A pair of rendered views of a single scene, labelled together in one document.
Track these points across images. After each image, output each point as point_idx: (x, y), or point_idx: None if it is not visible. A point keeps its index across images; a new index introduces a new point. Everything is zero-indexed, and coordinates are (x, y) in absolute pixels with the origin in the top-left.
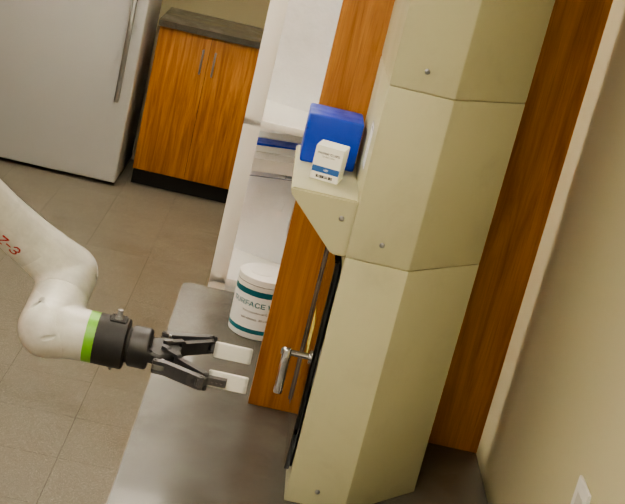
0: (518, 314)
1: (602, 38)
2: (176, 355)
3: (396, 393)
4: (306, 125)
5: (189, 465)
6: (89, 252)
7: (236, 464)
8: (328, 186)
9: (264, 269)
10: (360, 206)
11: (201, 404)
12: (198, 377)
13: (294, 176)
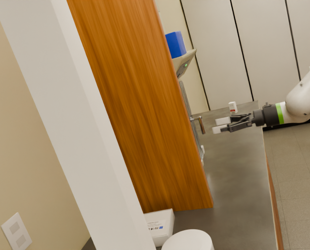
0: (62, 173)
1: None
2: (242, 115)
3: None
4: (180, 39)
5: (238, 163)
6: (290, 93)
7: (220, 170)
8: None
9: (187, 249)
10: None
11: (238, 193)
12: (233, 114)
13: (193, 50)
